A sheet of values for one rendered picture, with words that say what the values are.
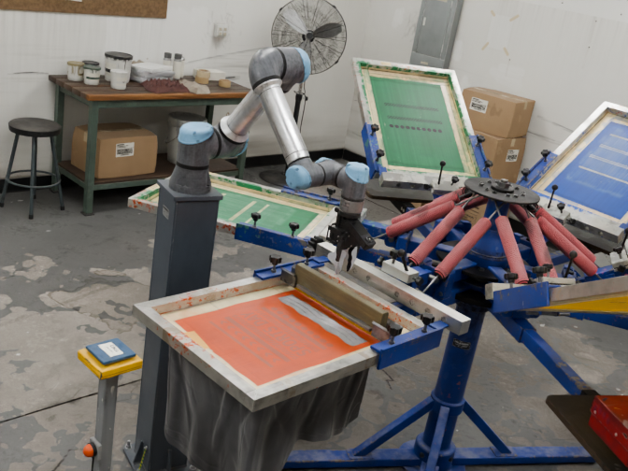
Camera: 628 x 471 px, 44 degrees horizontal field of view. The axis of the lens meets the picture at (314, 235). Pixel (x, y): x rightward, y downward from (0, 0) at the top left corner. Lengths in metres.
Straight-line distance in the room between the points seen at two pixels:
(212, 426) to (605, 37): 4.93
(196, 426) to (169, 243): 0.70
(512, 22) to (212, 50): 2.53
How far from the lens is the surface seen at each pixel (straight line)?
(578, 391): 2.65
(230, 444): 2.38
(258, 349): 2.33
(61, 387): 3.84
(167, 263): 2.85
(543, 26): 6.84
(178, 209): 2.76
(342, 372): 2.25
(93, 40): 6.17
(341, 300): 2.55
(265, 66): 2.49
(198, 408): 2.44
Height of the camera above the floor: 2.11
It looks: 21 degrees down
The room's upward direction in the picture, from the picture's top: 10 degrees clockwise
